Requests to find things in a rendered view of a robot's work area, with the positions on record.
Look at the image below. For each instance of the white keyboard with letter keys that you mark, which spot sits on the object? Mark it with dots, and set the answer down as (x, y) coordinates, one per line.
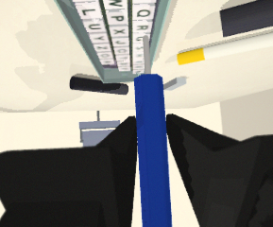
(110, 32)

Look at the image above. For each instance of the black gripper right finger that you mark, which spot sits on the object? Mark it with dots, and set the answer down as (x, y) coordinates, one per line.
(221, 175)

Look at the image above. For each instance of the blue stylus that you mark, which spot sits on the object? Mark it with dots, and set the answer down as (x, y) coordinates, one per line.
(152, 146)

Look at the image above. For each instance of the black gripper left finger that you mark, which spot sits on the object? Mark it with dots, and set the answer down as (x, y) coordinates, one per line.
(105, 173)

